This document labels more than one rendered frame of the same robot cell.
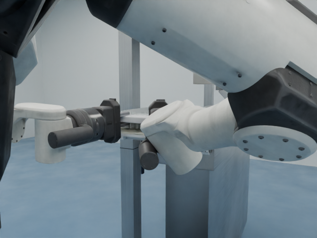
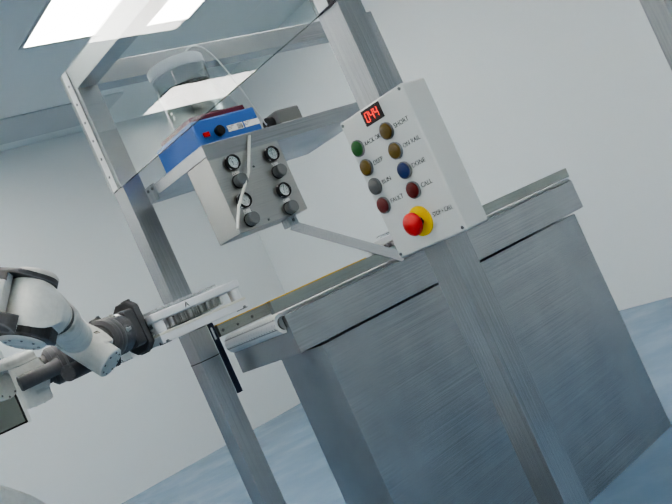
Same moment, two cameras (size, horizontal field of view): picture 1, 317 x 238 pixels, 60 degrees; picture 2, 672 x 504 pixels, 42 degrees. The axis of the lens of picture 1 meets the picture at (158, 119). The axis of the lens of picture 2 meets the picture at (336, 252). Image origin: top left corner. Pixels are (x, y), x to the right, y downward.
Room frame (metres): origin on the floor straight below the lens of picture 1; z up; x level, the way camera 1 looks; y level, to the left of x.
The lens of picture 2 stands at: (-0.86, -1.23, 0.95)
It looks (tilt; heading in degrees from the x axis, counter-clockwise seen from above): 1 degrees up; 24
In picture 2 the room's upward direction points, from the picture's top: 24 degrees counter-clockwise
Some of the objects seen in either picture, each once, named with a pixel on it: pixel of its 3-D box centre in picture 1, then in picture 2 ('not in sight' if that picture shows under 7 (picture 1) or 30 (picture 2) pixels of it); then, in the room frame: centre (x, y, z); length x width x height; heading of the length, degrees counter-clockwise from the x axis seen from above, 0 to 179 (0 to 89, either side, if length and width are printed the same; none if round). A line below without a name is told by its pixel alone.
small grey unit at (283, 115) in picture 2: not in sight; (281, 122); (1.32, -0.26, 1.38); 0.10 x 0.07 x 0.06; 154
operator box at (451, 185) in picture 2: not in sight; (411, 170); (0.56, -0.78, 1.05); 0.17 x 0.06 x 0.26; 64
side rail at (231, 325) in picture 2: not in sight; (385, 254); (1.68, -0.24, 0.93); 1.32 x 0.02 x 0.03; 154
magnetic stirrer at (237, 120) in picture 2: not in sight; (210, 138); (1.11, -0.15, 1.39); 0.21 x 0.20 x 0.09; 64
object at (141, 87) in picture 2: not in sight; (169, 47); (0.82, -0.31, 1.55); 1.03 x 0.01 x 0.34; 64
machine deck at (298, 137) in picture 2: not in sight; (263, 152); (1.30, -0.18, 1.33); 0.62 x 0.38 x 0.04; 154
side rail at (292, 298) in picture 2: not in sight; (442, 229); (1.56, -0.48, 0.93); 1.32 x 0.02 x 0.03; 154
